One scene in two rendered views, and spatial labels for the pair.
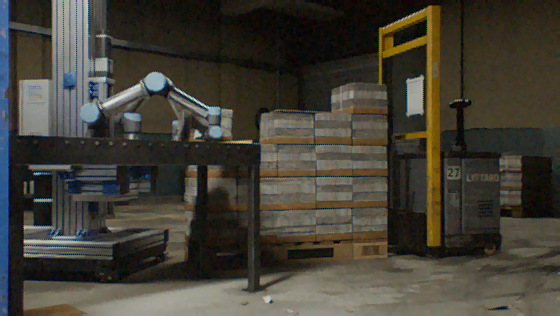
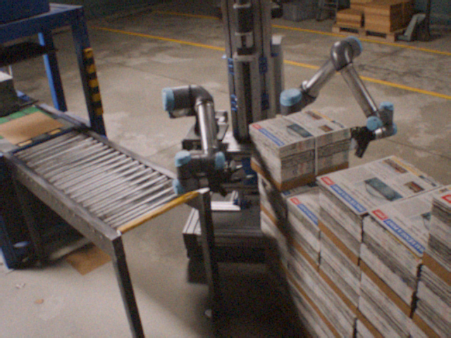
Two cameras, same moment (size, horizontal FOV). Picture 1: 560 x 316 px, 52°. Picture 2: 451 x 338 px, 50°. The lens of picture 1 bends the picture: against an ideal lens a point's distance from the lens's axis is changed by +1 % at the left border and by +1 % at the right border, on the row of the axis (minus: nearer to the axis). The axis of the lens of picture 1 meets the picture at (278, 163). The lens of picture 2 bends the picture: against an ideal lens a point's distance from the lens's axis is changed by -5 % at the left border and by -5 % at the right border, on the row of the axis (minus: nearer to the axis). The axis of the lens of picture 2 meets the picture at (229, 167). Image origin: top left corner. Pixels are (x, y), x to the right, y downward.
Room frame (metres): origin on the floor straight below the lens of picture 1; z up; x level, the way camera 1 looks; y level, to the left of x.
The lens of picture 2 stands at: (3.69, -1.64, 1.99)
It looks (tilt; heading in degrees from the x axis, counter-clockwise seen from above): 27 degrees down; 91
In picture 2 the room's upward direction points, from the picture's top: 5 degrees counter-clockwise
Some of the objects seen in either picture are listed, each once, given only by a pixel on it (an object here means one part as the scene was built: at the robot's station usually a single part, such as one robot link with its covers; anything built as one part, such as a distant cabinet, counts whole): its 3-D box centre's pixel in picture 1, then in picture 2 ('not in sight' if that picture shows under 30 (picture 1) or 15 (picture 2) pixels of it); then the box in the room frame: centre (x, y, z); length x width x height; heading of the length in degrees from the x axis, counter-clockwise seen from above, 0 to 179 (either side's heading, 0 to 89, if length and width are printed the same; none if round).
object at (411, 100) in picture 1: (409, 91); not in sight; (4.57, -1.04, 1.27); 0.57 x 0.01 x 0.65; 20
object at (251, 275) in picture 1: (253, 227); (132, 313); (3.14, 0.14, 0.34); 0.06 x 0.06 x 0.68; 42
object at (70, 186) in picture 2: not in sight; (96, 176); (2.95, 0.74, 0.77); 0.47 x 0.05 x 0.05; 42
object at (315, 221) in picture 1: (268, 202); (353, 293); (4.17, 0.07, 0.42); 1.17 x 0.39 x 0.83; 110
